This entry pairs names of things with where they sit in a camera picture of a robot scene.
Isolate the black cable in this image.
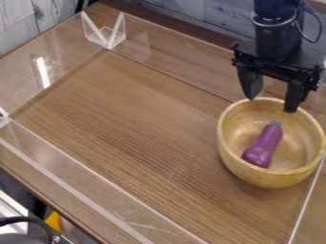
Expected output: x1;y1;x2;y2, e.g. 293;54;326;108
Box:
0;216;56;244

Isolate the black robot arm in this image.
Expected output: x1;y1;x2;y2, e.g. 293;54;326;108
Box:
231;0;326;113

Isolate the brown wooden bowl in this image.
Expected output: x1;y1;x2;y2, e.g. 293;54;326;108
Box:
216;97;326;189

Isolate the clear acrylic enclosure wall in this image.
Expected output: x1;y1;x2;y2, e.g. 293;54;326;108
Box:
0;6;326;244

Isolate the clear acrylic corner bracket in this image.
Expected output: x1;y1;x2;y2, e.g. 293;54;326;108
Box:
80;11;126;50

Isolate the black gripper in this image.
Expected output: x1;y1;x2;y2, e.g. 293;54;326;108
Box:
231;42;325;113

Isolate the purple toy eggplant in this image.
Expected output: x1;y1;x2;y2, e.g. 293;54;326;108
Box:
242;121;283;168

